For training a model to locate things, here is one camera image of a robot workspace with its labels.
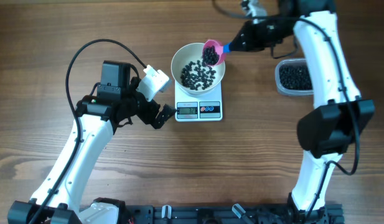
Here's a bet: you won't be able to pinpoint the black mounting rail base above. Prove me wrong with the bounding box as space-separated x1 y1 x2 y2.
78 202 345 224

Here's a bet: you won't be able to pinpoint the pink scoop with blue handle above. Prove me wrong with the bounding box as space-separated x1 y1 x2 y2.
202 39 231 67

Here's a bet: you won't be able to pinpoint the white bowl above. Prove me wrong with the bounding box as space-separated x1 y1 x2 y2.
171 43 225 95

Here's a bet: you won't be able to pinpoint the black beans in bowl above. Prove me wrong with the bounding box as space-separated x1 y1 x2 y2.
180 60 217 91

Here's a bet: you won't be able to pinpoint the clear plastic bean container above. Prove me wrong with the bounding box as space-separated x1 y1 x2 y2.
275 58 313 96

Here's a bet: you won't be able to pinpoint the black beans in container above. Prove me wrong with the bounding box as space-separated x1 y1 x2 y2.
279 65 312 90

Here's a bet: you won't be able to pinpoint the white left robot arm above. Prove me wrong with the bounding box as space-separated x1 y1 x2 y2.
7 61 175 223

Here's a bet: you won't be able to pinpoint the white digital kitchen scale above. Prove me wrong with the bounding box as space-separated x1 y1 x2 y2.
175 83 223 122

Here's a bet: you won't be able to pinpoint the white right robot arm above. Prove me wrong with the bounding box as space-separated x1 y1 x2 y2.
228 1 375 223

